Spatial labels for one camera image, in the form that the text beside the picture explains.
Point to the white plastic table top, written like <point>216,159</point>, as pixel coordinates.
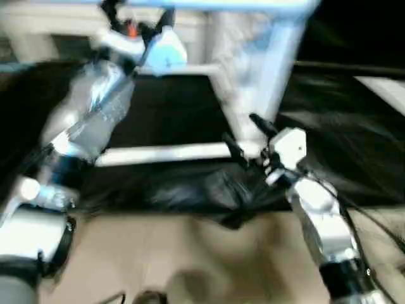
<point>253,79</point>

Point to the white plastic table leg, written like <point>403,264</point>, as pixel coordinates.
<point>180,69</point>
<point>158,153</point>
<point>221,4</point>

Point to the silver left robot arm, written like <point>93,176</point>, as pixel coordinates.
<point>91,104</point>

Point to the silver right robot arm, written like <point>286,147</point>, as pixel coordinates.
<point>322,215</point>

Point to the white glass-door cabinet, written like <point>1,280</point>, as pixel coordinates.
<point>63,22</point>

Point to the black mat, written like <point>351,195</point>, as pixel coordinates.
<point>174,111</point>

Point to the white flat panel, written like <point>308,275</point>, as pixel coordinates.
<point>386,88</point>

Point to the dark robot body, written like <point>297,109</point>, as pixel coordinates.
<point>152,297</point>

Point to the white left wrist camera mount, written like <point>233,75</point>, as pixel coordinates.
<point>167,50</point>

